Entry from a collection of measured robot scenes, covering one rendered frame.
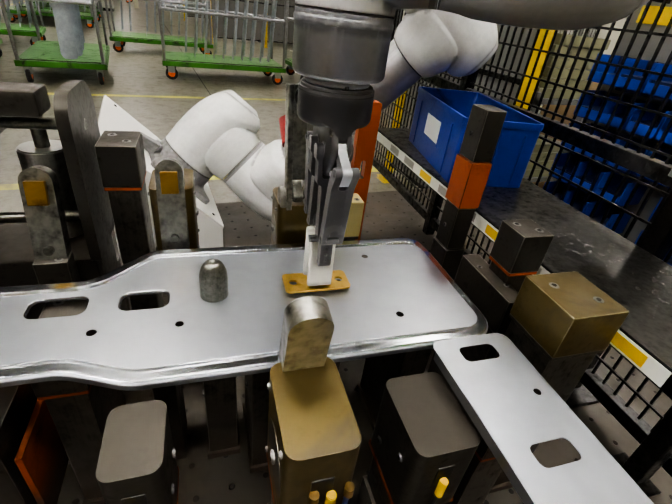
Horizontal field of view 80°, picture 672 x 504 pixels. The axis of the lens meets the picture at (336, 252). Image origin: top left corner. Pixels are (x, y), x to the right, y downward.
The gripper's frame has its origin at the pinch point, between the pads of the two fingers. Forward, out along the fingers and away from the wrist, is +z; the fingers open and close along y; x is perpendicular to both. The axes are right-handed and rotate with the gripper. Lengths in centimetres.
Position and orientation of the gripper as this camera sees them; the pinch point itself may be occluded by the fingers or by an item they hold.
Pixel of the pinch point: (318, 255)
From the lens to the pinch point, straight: 49.8
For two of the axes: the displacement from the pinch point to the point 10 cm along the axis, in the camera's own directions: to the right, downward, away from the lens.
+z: -1.1, 8.4, 5.3
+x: -9.6, 0.6, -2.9
